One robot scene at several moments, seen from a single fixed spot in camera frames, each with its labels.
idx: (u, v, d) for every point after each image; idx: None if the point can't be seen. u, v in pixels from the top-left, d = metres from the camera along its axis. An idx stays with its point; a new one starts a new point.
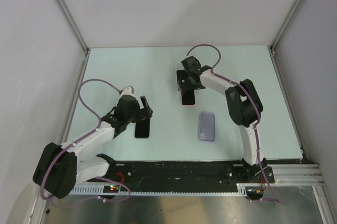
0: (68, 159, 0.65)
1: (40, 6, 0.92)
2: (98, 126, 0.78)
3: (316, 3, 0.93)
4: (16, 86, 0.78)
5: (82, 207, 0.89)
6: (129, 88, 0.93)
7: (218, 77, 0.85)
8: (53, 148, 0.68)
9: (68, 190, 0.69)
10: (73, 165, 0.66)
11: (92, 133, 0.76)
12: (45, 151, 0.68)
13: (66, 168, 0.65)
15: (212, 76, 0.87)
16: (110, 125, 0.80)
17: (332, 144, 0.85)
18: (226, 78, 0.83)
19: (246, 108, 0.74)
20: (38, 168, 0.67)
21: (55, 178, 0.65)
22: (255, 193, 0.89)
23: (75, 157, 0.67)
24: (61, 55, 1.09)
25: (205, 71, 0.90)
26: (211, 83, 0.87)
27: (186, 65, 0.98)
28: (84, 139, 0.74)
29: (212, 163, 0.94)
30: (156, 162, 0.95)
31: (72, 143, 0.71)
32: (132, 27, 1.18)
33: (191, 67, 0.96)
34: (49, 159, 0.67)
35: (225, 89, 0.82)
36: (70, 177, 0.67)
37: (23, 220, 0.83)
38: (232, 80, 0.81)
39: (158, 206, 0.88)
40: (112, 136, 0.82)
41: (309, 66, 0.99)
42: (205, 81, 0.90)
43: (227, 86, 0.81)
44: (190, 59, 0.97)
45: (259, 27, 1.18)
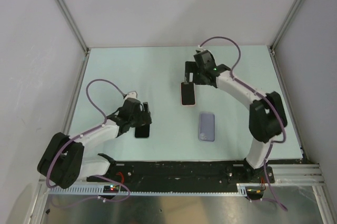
0: (75, 149, 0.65)
1: (40, 6, 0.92)
2: (104, 122, 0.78)
3: (316, 4, 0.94)
4: (15, 86, 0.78)
5: (82, 207, 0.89)
6: (134, 93, 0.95)
7: (239, 84, 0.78)
8: (60, 137, 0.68)
9: (71, 181, 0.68)
10: (79, 156, 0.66)
11: (99, 128, 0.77)
12: (53, 139, 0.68)
13: (72, 158, 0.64)
15: (233, 80, 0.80)
16: (115, 123, 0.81)
17: (332, 144, 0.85)
18: (249, 87, 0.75)
19: (270, 125, 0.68)
20: (43, 156, 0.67)
21: (61, 167, 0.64)
22: (255, 193, 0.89)
23: (82, 147, 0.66)
24: (61, 55, 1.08)
25: (222, 74, 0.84)
26: (229, 86, 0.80)
27: (200, 60, 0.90)
28: (91, 132, 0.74)
29: (212, 164, 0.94)
30: (156, 162, 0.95)
31: (80, 134, 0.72)
32: (132, 27, 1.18)
33: (205, 63, 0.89)
34: (56, 148, 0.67)
35: (246, 99, 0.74)
36: (75, 167, 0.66)
37: (23, 220, 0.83)
38: (257, 90, 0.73)
39: (159, 206, 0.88)
40: (116, 135, 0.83)
41: (309, 66, 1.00)
42: (219, 81, 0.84)
43: (250, 96, 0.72)
44: (206, 55, 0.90)
45: (259, 28, 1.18)
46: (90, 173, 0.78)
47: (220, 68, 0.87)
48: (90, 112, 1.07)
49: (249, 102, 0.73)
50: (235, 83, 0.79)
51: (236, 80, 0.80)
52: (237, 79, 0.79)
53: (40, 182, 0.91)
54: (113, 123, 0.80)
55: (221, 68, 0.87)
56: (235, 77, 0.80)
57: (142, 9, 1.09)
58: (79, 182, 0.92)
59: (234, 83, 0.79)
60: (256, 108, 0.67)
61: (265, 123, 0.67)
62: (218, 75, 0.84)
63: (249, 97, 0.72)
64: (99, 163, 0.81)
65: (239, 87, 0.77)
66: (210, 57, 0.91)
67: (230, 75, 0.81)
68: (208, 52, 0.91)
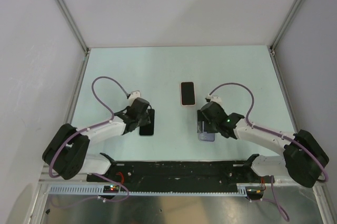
0: (81, 140, 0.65)
1: (40, 6, 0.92)
2: (111, 118, 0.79)
3: (317, 3, 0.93)
4: (15, 86, 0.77)
5: (82, 207, 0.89)
6: (137, 93, 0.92)
7: (261, 130, 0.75)
8: (68, 128, 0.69)
9: (73, 174, 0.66)
10: (85, 148, 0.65)
11: (107, 123, 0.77)
12: (61, 130, 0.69)
13: (78, 149, 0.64)
15: (252, 128, 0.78)
16: (122, 120, 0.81)
17: (332, 144, 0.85)
18: (275, 132, 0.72)
19: (311, 164, 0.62)
20: (50, 145, 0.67)
21: (65, 156, 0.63)
22: (255, 193, 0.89)
23: (88, 140, 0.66)
24: (61, 56, 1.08)
25: (238, 124, 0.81)
26: (250, 136, 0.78)
27: (209, 114, 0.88)
28: (98, 126, 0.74)
29: (212, 163, 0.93)
30: (156, 162, 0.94)
31: (87, 127, 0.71)
32: (132, 27, 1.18)
33: (215, 115, 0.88)
34: (63, 138, 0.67)
35: (276, 145, 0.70)
36: (79, 159, 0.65)
37: (23, 220, 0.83)
38: (284, 134, 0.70)
39: (158, 206, 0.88)
40: (121, 132, 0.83)
41: (309, 66, 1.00)
42: (239, 134, 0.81)
43: (279, 143, 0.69)
44: (214, 107, 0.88)
45: (259, 28, 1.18)
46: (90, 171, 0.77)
47: (234, 117, 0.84)
48: (90, 113, 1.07)
49: (280, 149, 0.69)
50: (256, 130, 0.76)
51: (256, 127, 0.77)
52: (256, 126, 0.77)
53: (40, 182, 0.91)
54: (120, 120, 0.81)
55: (234, 117, 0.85)
56: (254, 124, 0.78)
57: (142, 9, 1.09)
58: (79, 182, 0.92)
59: (255, 132, 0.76)
60: (290, 155, 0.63)
61: (305, 165, 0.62)
62: (235, 126, 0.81)
63: (277, 144, 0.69)
64: (101, 161, 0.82)
65: (261, 134, 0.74)
66: (219, 108, 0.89)
67: (248, 124, 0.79)
68: (214, 103, 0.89)
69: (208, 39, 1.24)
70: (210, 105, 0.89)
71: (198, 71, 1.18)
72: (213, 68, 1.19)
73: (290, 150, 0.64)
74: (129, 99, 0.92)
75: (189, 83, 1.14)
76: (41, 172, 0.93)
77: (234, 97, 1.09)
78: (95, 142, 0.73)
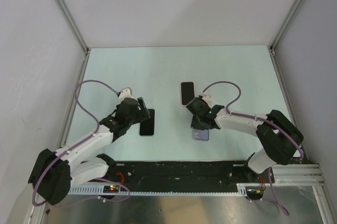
0: (60, 169, 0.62)
1: (40, 6, 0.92)
2: (95, 131, 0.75)
3: (317, 3, 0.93)
4: (15, 86, 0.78)
5: (82, 207, 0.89)
6: (128, 90, 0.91)
7: (239, 116, 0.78)
8: (47, 154, 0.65)
9: (60, 197, 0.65)
10: (66, 174, 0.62)
11: (90, 137, 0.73)
12: (40, 157, 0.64)
13: (59, 176, 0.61)
15: (230, 115, 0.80)
16: (109, 129, 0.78)
17: (332, 144, 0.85)
18: (249, 115, 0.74)
19: (284, 140, 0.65)
20: (33, 173, 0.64)
21: (46, 187, 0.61)
22: (255, 193, 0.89)
23: (68, 167, 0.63)
24: (62, 56, 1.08)
25: (219, 114, 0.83)
26: (229, 122, 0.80)
27: (193, 109, 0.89)
28: (79, 146, 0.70)
29: (212, 163, 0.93)
30: (156, 162, 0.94)
31: (67, 150, 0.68)
32: (132, 27, 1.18)
33: (199, 109, 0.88)
34: (43, 165, 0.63)
35: (251, 127, 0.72)
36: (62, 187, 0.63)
37: (23, 221, 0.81)
38: (257, 116, 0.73)
39: (158, 206, 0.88)
40: (111, 140, 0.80)
41: (309, 66, 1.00)
42: (219, 123, 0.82)
43: (253, 124, 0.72)
44: (197, 102, 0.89)
45: (258, 28, 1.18)
46: (89, 176, 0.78)
47: (215, 108, 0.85)
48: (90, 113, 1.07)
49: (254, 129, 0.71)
50: (233, 116, 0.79)
51: (234, 113, 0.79)
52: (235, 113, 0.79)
53: None
54: (106, 130, 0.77)
55: (215, 108, 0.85)
56: (231, 112, 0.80)
57: (142, 9, 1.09)
58: None
59: (233, 117, 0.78)
60: (263, 133, 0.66)
61: (276, 140, 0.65)
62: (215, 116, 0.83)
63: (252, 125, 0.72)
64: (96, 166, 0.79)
65: (238, 118, 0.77)
66: (202, 102, 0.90)
67: (226, 111, 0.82)
68: (198, 98, 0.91)
69: (208, 39, 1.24)
70: (194, 100, 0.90)
71: (198, 72, 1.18)
72: (213, 68, 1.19)
73: (264, 129, 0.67)
74: (121, 97, 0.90)
75: (189, 83, 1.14)
76: None
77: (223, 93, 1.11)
78: (79, 161, 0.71)
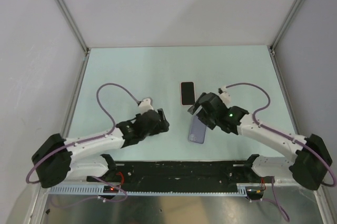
0: (63, 157, 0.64)
1: (40, 6, 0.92)
2: (108, 132, 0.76)
3: (317, 3, 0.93)
4: (15, 86, 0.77)
5: (82, 207, 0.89)
6: (148, 100, 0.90)
7: (269, 130, 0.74)
8: (57, 139, 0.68)
9: (52, 184, 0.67)
10: (66, 164, 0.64)
11: (103, 138, 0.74)
12: (50, 139, 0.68)
13: (58, 164, 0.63)
15: (259, 127, 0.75)
16: (121, 135, 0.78)
17: (332, 144, 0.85)
18: (285, 134, 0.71)
19: (317, 165, 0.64)
20: (38, 151, 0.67)
21: (43, 170, 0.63)
22: (255, 193, 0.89)
23: (69, 159, 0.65)
24: (62, 56, 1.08)
25: (243, 119, 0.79)
26: (255, 134, 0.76)
27: (209, 107, 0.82)
28: (89, 142, 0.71)
29: (212, 164, 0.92)
30: (156, 162, 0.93)
31: (75, 142, 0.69)
32: (132, 27, 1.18)
33: (216, 109, 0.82)
34: (50, 148, 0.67)
35: (286, 149, 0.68)
36: (58, 174, 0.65)
37: (23, 221, 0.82)
38: (295, 138, 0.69)
39: (158, 206, 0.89)
40: (120, 146, 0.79)
41: (309, 66, 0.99)
42: (241, 129, 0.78)
43: (290, 147, 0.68)
44: (215, 100, 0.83)
45: (259, 27, 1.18)
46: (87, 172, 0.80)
47: (237, 112, 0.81)
48: (89, 113, 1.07)
49: (290, 152, 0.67)
50: (264, 130, 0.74)
51: (264, 126, 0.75)
52: (264, 125, 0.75)
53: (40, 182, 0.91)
54: (119, 136, 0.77)
55: (238, 112, 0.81)
56: (260, 123, 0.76)
57: (142, 9, 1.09)
58: (79, 182, 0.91)
59: (263, 131, 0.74)
60: (304, 162, 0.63)
61: (312, 164, 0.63)
62: (238, 122, 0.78)
63: (288, 147, 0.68)
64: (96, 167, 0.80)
65: (269, 134, 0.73)
66: (219, 100, 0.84)
67: (255, 122, 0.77)
68: (215, 96, 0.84)
69: (208, 39, 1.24)
70: (210, 97, 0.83)
71: (198, 72, 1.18)
72: (213, 68, 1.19)
73: (303, 156, 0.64)
74: (140, 106, 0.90)
75: (189, 83, 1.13)
76: None
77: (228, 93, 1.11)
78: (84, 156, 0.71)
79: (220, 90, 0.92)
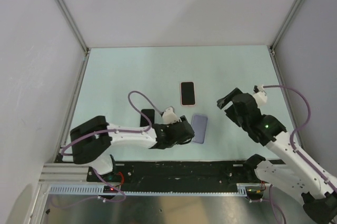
0: (103, 142, 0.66)
1: (40, 6, 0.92)
2: (146, 130, 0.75)
3: (317, 3, 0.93)
4: (15, 86, 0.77)
5: (82, 207, 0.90)
6: (170, 109, 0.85)
7: (303, 159, 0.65)
8: (101, 122, 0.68)
9: (82, 162, 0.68)
10: (103, 148, 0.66)
11: (139, 133, 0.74)
12: (94, 119, 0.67)
13: (97, 146, 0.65)
15: (293, 152, 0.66)
16: (155, 137, 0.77)
17: (332, 144, 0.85)
18: (318, 171, 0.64)
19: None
20: (79, 126, 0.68)
21: (82, 146, 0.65)
22: (255, 193, 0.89)
23: (108, 144, 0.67)
24: (62, 56, 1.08)
25: (278, 136, 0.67)
26: (286, 157, 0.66)
27: (243, 108, 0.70)
28: (128, 133, 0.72)
29: (212, 163, 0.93)
30: (156, 162, 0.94)
31: (116, 129, 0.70)
32: (132, 27, 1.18)
33: (250, 114, 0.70)
34: (92, 127, 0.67)
35: (316, 187, 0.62)
36: (92, 155, 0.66)
37: (23, 220, 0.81)
38: (329, 179, 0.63)
39: (158, 206, 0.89)
40: (149, 146, 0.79)
41: (310, 66, 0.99)
42: (273, 146, 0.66)
43: (321, 187, 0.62)
44: (251, 103, 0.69)
45: (259, 27, 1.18)
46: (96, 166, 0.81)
47: (274, 124, 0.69)
48: (89, 113, 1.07)
49: (319, 191, 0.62)
50: (297, 157, 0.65)
51: (299, 154, 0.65)
52: (299, 153, 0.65)
53: (40, 182, 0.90)
54: (153, 136, 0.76)
55: (275, 124, 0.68)
56: (297, 150, 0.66)
57: (142, 9, 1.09)
58: (79, 182, 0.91)
59: (296, 158, 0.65)
60: (330, 206, 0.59)
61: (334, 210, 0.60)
62: (273, 138, 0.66)
63: (319, 186, 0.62)
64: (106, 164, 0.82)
65: (302, 164, 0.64)
66: (256, 104, 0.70)
67: (291, 145, 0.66)
68: (253, 97, 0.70)
69: (208, 39, 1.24)
70: (248, 99, 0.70)
71: (198, 72, 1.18)
72: (213, 68, 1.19)
73: (330, 201, 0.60)
74: (164, 115, 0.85)
75: (189, 83, 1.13)
76: (41, 172, 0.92)
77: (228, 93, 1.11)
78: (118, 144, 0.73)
79: (256, 89, 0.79)
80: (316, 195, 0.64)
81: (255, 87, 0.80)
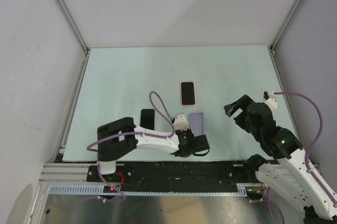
0: (128, 144, 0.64)
1: (40, 6, 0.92)
2: (169, 136, 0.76)
3: (317, 3, 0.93)
4: (15, 86, 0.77)
5: (82, 207, 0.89)
6: (182, 116, 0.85)
7: (315, 179, 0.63)
8: (130, 123, 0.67)
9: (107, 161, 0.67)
10: (128, 150, 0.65)
11: (163, 139, 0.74)
12: (123, 120, 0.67)
13: (123, 148, 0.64)
15: (307, 172, 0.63)
16: (178, 143, 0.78)
17: (332, 144, 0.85)
18: (328, 193, 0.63)
19: None
20: (108, 124, 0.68)
21: (109, 145, 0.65)
22: (255, 193, 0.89)
23: (134, 146, 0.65)
24: (62, 56, 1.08)
25: (294, 154, 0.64)
26: (298, 175, 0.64)
27: (258, 119, 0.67)
28: (152, 136, 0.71)
29: (212, 163, 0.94)
30: (156, 162, 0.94)
31: (142, 132, 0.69)
32: (132, 27, 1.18)
33: (265, 126, 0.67)
34: (120, 127, 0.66)
35: (324, 208, 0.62)
36: (117, 155, 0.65)
37: (23, 221, 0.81)
38: None
39: (158, 206, 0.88)
40: (171, 152, 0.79)
41: (310, 66, 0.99)
42: (286, 162, 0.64)
43: (329, 210, 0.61)
44: (267, 115, 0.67)
45: (259, 27, 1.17)
46: (106, 166, 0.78)
47: (290, 138, 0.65)
48: (88, 113, 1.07)
49: (326, 212, 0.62)
50: (310, 177, 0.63)
51: (313, 174, 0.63)
52: (313, 173, 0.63)
53: (40, 182, 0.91)
54: (176, 143, 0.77)
55: (290, 139, 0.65)
56: (311, 169, 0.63)
57: (142, 10, 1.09)
58: (79, 182, 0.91)
59: (309, 178, 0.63)
60: None
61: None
62: (289, 156, 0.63)
63: (327, 208, 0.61)
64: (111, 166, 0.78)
65: (313, 184, 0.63)
66: (271, 115, 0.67)
67: (306, 164, 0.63)
68: (269, 109, 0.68)
69: (208, 39, 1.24)
70: (264, 109, 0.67)
71: (198, 72, 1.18)
72: (213, 67, 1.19)
73: None
74: (174, 123, 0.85)
75: (189, 83, 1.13)
76: (41, 172, 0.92)
77: (228, 93, 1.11)
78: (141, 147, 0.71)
79: (266, 95, 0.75)
80: (321, 214, 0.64)
81: (264, 93, 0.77)
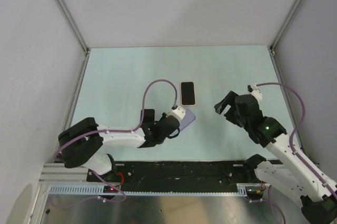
0: (93, 142, 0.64)
1: (40, 6, 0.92)
2: (134, 129, 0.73)
3: (317, 2, 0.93)
4: (15, 86, 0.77)
5: (82, 207, 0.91)
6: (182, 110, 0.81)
7: (302, 161, 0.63)
8: (90, 123, 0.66)
9: (76, 165, 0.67)
10: (94, 148, 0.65)
11: (128, 132, 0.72)
12: (82, 123, 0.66)
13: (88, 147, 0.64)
15: (293, 154, 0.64)
16: (144, 135, 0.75)
17: (331, 144, 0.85)
18: (317, 173, 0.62)
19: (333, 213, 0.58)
20: (69, 129, 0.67)
21: (73, 148, 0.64)
22: (255, 194, 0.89)
23: (100, 143, 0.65)
24: (62, 56, 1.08)
25: (278, 138, 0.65)
26: (286, 159, 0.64)
27: (245, 109, 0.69)
28: (117, 133, 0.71)
29: (212, 163, 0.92)
30: (156, 162, 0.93)
31: (106, 129, 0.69)
32: (132, 27, 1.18)
33: (251, 115, 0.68)
34: (81, 129, 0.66)
35: (313, 189, 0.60)
36: (84, 156, 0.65)
37: (23, 220, 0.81)
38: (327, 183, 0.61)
39: (159, 206, 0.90)
40: (139, 145, 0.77)
41: (310, 66, 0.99)
42: (272, 147, 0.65)
43: (318, 188, 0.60)
44: (253, 104, 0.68)
45: (259, 27, 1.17)
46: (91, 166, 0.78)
47: (275, 126, 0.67)
48: (88, 113, 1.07)
49: (316, 193, 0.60)
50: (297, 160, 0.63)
51: (298, 155, 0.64)
52: (298, 155, 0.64)
53: (40, 182, 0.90)
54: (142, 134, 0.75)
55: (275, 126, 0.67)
56: (296, 152, 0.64)
57: (142, 10, 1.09)
58: (79, 182, 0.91)
59: (296, 162, 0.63)
60: (328, 209, 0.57)
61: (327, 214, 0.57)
62: (274, 140, 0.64)
63: (316, 188, 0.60)
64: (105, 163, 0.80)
65: (300, 165, 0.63)
66: (258, 105, 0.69)
67: (290, 147, 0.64)
68: (255, 99, 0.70)
69: (208, 39, 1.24)
70: (250, 100, 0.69)
71: (198, 72, 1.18)
72: (213, 67, 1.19)
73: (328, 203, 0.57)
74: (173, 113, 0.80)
75: (189, 83, 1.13)
76: (41, 172, 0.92)
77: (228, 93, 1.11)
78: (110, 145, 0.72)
79: (250, 88, 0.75)
80: (314, 197, 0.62)
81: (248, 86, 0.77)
